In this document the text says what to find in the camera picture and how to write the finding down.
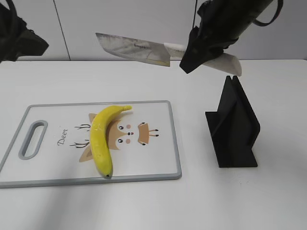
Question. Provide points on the white handled kitchen knife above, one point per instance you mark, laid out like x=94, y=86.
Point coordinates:
x=160, y=53

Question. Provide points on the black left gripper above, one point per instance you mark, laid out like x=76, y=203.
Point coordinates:
x=16, y=40

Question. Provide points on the white deer cutting board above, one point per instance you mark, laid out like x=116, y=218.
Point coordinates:
x=51, y=146

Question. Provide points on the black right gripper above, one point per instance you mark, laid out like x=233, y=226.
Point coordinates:
x=208, y=40

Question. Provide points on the black knife stand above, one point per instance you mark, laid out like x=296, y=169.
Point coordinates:
x=234, y=127

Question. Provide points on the yellow plastic banana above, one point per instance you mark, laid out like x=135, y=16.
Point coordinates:
x=98, y=142

